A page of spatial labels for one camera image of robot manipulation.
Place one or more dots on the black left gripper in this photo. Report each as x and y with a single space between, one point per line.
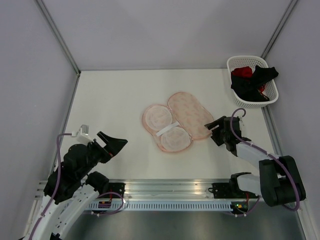
113 145

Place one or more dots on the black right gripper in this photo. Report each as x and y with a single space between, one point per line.
215 137

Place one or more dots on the floral mesh laundry bag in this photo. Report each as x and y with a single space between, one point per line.
177 124

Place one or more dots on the black bra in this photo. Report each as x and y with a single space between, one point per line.
246 90
262 76

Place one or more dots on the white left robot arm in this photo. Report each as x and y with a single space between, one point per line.
73 185

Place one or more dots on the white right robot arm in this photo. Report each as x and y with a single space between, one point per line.
278 182

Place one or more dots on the black bra in basket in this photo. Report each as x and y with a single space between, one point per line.
246 90

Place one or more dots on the red bra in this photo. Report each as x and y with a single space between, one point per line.
242 72

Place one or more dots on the white plastic basket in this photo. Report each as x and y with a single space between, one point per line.
269 89

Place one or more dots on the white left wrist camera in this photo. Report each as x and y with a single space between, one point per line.
82 135

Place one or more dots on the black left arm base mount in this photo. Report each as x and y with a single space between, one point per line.
114 190

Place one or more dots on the white slotted cable duct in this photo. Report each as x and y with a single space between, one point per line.
220 206

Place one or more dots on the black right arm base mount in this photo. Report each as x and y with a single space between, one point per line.
222 190

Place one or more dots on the aluminium rail at table edge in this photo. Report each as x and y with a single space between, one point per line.
167 189

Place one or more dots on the right aluminium corner post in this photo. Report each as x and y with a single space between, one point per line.
279 27

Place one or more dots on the aluminium corner post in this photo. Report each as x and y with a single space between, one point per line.
57 34
279 27

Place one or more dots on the left aluminium corner post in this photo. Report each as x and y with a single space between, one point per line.
57 34

